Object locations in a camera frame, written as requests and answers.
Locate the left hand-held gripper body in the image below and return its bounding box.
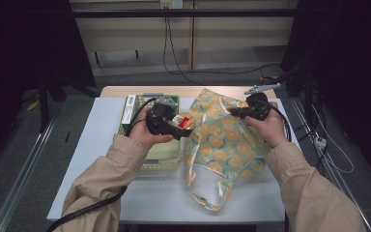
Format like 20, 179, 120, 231
145, 96, 179, 136

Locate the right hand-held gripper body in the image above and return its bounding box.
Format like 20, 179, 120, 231
243, 82, 282, 122

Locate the red and white snack packet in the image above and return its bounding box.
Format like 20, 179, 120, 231
170, 111, 197, 131

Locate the pale yellow perforated plastic basket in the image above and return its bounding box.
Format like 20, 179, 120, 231
117, 93, 182, 172

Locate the orange patterned teal bag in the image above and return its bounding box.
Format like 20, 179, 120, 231
184, 87, 271, 212

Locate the tall green white medicine box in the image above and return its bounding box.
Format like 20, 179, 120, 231
121, 94, 137, 126

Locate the person's left hand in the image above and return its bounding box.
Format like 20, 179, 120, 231
128, 106, 175, 150

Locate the person's right hand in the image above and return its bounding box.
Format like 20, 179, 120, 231
244, 101, 289, 149

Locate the black metal stand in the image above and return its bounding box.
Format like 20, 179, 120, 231
271, 61, 317, 153
38, 64, 100, 133

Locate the white power strip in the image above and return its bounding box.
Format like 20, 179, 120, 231
314, 135, 328, 150

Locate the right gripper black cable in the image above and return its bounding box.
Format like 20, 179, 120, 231
257, 100, 293, 143

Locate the black wall cable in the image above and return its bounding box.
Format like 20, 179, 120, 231
167, 15, 281, 76
162, 7, 207, 85

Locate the white floor cable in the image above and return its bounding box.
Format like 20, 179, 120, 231
312, 105, 356, 175

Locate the white wall socket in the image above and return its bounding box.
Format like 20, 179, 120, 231
159, 0, 184, 10

